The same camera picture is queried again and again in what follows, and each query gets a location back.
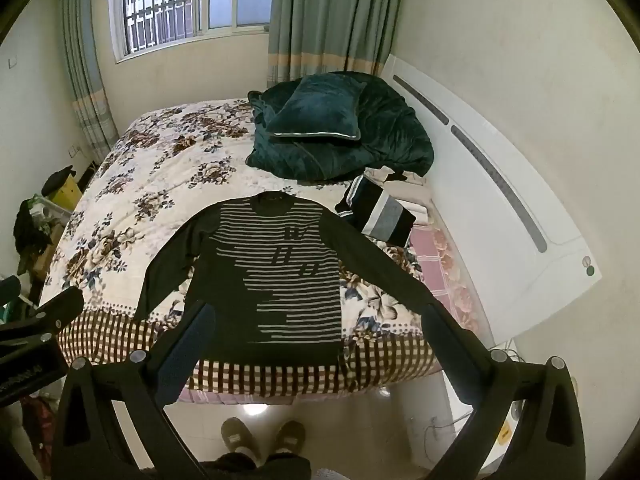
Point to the dark green plush blanket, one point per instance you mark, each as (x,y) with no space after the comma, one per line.
(395,132)

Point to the dark striped sweater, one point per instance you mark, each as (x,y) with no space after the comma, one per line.
(300,285)

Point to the wall socket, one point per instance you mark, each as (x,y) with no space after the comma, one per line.
(75,150)

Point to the dark green plush pillow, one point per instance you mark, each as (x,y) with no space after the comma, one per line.
(315,110)

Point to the folded black grey striped cloth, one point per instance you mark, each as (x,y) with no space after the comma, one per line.
(380,210)

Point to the green curtain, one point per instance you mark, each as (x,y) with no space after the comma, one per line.
(82,60)
(330,15)

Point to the beige folded cloth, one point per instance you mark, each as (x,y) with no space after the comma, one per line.
(416,195)

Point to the grey slipper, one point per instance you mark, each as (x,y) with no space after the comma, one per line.
(239,439)
(289,437)

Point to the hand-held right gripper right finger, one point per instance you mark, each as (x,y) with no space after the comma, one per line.
(446,341)

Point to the cardboard box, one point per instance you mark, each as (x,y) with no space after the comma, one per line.
(47,255)

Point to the black cap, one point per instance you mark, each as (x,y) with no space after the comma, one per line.
(57,180)

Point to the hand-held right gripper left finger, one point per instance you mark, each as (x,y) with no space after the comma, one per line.
(184,356)

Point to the barred window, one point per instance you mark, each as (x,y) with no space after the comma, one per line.
(165,5)

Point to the pink floral bed sheet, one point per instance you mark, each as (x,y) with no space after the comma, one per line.
(440,260)

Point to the white plastic container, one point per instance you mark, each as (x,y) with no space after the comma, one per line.
(55,210)

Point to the yellow box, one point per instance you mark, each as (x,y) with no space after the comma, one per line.
(69,196)

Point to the floral bed blanket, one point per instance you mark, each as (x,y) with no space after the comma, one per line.
(165,160)

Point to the white headboard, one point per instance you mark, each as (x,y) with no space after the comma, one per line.
(480,185)

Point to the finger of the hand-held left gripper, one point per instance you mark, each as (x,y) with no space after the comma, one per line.
(9,289)
(55,309)

